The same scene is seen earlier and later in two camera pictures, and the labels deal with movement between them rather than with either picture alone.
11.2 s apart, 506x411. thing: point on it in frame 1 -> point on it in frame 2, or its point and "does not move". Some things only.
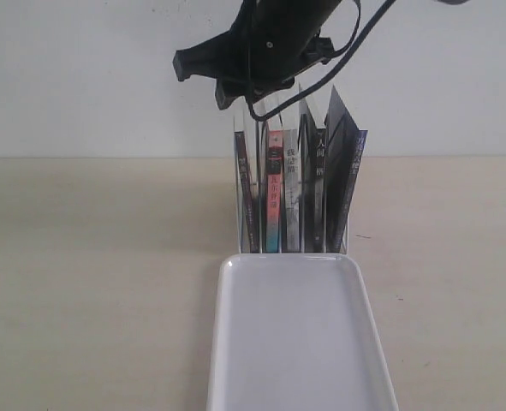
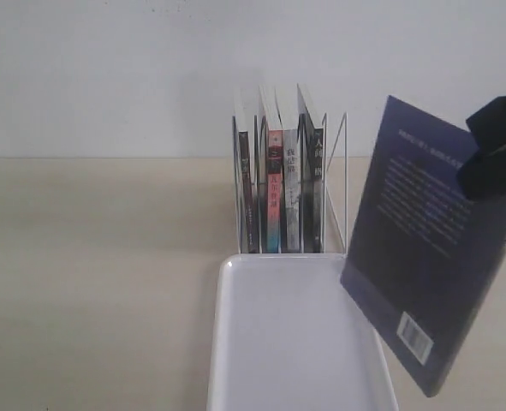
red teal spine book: x=274 y=191 does not move
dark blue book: x=344 y=144 -> x=422 y=253
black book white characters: x=312 y=181 does not move
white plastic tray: x=295 y=332 does not move
